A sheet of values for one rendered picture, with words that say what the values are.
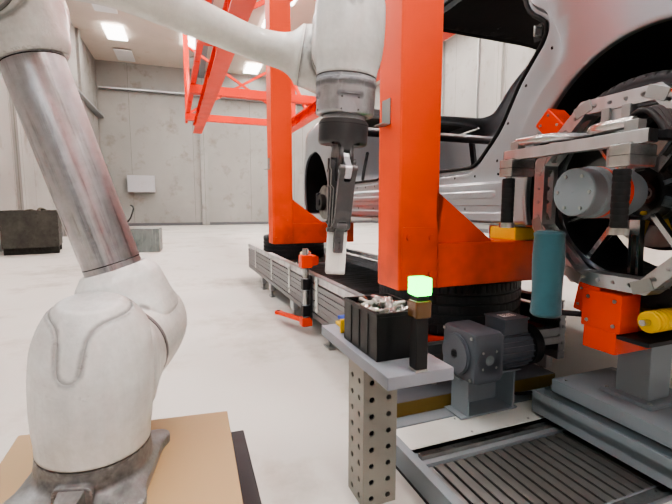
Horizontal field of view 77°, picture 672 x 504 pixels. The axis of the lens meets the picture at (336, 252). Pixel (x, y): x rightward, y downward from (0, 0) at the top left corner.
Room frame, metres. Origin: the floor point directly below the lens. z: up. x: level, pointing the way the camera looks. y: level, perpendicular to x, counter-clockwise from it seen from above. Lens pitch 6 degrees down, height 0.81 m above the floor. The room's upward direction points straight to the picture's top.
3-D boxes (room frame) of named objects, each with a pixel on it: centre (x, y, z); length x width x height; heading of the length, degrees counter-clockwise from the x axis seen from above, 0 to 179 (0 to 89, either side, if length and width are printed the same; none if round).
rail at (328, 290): (2.71, 0.16, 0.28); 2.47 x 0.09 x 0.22; 21
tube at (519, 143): (1.24, -0.64, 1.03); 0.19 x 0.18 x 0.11; 111
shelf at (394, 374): (1.09, -0.11, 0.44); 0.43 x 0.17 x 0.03; 21
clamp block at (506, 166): (1.28, -0.54, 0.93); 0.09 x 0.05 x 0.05; 111
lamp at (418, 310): (0.90, -0.18, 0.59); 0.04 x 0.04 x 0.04; 21
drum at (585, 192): (1.17, -0.73, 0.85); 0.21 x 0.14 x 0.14; 111
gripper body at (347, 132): (0.65, -0.01, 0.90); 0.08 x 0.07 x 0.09; 10
